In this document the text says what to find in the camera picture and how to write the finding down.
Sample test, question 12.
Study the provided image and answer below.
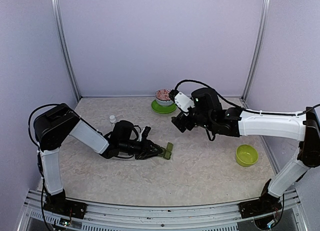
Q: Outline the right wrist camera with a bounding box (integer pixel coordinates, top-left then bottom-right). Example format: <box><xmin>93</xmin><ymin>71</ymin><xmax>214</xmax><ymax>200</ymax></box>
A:
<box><xmin>168</xmin><ymin>89</ymin><xmax>195</xmax><ymax>116</ymax></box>

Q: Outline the left aluminium frame post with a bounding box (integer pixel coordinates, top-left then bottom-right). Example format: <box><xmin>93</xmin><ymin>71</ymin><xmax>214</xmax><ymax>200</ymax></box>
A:
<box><xmin>51</xmin><ymin>0</ymin><xmax>82</xmax><ymax>102</ymax></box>

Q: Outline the small white pill bottle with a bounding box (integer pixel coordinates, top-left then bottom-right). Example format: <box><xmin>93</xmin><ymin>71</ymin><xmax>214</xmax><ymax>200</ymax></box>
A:
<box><xmin>109</xmin><ymin>115</ymin><xmax>117</xmax><ymax>127</ymax></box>

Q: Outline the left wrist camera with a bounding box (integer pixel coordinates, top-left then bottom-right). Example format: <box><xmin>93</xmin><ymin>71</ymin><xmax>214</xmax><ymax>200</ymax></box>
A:
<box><xmin>139</xmin><ymin>126</ymin><xmax>151</xmax><ymax>142</ymax></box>

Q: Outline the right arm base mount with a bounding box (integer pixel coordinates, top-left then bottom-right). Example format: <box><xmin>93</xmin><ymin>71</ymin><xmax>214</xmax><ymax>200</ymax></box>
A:
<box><xmin>238</xmin><ymin>193</ymin><xmax>283</xmax><ymax>219</ymax></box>

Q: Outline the lime green bowl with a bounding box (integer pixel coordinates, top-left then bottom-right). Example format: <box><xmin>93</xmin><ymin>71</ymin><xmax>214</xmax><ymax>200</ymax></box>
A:
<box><xmin>235</xmin><ymin>144</ymin><xmax>259</xmax><ymax>167</ymax></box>

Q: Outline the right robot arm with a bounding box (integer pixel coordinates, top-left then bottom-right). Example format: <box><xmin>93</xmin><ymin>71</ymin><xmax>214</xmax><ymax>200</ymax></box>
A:
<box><xmin>168</xmin><ymin>84</ymin><xmax>320</xmax><ymax>213</ymax></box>

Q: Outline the front aluminium rail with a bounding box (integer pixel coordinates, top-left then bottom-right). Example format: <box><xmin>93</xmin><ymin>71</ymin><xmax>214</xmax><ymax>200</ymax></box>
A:
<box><xmin>23</xmin><ymin>188</ymin><xmax>308</xmax><ymax>231</ymax></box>

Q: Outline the green pill organizer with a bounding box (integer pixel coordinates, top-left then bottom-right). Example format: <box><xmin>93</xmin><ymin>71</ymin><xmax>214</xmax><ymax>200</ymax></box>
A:
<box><xmin>159</xmin><ymin>142</ymin><xmax>174</xmax><ymax>160</ymax></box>

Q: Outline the green plate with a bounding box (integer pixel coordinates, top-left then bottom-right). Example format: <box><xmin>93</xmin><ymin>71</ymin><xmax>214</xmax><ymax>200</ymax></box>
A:
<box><xmin>151</xmin><ymin>100</ymin><xmax>177</xmax><ymax>114</ymax></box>

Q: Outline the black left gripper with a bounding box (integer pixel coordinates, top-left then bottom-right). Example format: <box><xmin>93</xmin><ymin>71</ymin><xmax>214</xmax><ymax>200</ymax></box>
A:
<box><xmin>119</xmin><ymin>137</ymin><xmax>163</xmax><ymax>160</ymax></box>

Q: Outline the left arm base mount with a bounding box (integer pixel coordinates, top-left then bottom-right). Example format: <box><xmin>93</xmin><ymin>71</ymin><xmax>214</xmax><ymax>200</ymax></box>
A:
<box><xmin>43</xmin><ymin>196</ymin><xmax>87</xmax><ymax>219</ymax></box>

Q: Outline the red patterned white bowl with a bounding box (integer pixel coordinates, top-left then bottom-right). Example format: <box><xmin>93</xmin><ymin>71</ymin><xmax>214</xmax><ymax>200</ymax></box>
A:
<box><xmin>155</xmin><ymin>88</ymin><xmax>174</xmax><ymax>107</ymax></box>

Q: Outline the right aluminium frame post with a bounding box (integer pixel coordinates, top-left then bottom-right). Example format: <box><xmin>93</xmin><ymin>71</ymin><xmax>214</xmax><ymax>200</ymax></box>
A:
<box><xmin>241</xmin><ymin>0</ymin><xmax>271</xmax><ymax>102</ymax></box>

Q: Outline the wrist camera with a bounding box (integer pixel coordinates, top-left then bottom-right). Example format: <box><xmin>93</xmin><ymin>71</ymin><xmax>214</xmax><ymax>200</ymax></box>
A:
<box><xmin>168</xmin><ymin>89</ymin><xmax>195</xmax><ymax>116</ymax></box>
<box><xmin>139</xmin><ymin>126</ymin><xmax>151</xmax><ymax>142</ymax></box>

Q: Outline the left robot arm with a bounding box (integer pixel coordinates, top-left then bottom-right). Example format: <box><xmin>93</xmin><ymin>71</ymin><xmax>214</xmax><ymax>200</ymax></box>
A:
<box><xmin>27</xmin><ymin>103</ymin><xmax>164</xmax><ymax>214</ymax></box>

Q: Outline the aluminium frame post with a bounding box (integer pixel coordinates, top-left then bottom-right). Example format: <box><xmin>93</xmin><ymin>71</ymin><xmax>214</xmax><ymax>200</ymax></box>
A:
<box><xmin>51</xmin><ymin>0</ymin><xmax>82</xmax><ymax>102</ymax></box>
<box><xmin>241</xmin><ymin>0</ymin><xmax>271</xmax><ymax>102</ymax></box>

